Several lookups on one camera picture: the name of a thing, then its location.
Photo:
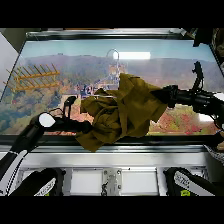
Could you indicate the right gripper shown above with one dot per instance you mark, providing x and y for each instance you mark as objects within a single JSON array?
[{"x": 170, "y": 96}]

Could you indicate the checked shirt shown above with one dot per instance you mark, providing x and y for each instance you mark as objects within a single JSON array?
[{"x": 216, "y": 153}]

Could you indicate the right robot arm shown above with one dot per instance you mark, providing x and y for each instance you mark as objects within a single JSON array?
[{"x": 203, "y": 100}]

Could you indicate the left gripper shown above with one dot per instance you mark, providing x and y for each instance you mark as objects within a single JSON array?
[{"x": 82, "y": 126}]

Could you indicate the yellow wooden rack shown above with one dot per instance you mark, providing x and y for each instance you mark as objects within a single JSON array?
[{"x": 33, "y": 78}]

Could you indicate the olive garment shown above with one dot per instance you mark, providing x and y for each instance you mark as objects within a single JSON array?
[{"x": 130, "y": 106}]

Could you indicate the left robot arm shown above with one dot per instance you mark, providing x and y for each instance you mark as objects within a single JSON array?
[{"x": 25, "y": 140}]

